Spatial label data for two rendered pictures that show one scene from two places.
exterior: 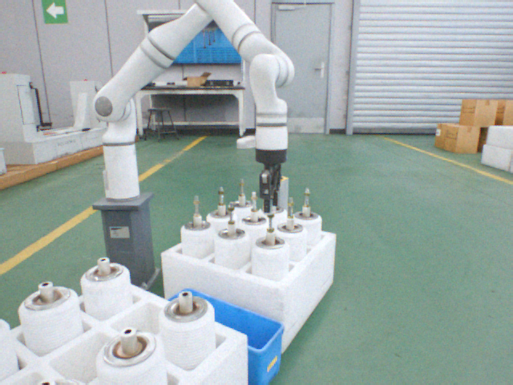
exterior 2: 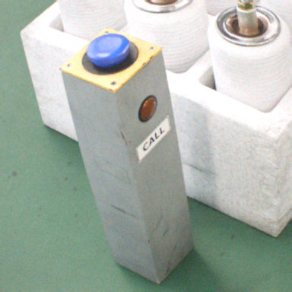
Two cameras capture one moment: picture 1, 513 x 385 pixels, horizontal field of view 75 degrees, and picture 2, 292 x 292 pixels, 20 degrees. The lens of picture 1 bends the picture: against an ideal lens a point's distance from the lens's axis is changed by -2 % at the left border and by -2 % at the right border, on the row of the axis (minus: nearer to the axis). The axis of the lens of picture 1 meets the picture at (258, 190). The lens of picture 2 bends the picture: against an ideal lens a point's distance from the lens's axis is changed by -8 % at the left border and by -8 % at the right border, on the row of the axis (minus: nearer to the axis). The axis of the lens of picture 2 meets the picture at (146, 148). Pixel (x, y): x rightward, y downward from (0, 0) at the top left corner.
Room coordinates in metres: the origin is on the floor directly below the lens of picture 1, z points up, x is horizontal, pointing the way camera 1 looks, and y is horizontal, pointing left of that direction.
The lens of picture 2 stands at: (1.84, 0.12, 0.83)
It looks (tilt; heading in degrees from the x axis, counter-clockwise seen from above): 46 degrees down; 196
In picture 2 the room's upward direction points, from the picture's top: 11 degrees counter-clockwise
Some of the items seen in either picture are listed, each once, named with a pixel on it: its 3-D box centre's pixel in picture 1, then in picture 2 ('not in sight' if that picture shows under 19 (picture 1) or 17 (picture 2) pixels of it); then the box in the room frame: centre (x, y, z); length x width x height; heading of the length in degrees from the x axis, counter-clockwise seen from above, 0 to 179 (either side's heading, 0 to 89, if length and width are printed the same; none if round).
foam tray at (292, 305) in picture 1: (254, 269); (230, 41); (0.96, 0.01, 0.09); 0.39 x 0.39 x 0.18; 60
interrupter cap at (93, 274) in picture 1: (104, 272); not in sight; (0.65, 0.33, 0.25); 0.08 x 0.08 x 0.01
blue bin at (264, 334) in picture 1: (219, 336); not in sight; (0.69, 0.09, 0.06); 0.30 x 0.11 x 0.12; 58
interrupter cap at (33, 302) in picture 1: (48, 298); not in sight; (0.55, 0.39, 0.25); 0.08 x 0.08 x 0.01
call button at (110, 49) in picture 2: not in sight; (109, 52); (1.25, -0.07, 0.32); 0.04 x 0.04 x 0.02
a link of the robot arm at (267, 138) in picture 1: (264, 134); not in sight; (0.81, -0.01, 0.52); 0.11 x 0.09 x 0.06; 75
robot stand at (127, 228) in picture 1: (129, 241); not in sight; (1.04, 0.43, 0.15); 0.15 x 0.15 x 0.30; 89
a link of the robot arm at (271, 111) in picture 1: (268, 91); not in sight; (0.80, -0.02, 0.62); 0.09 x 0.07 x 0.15; 135
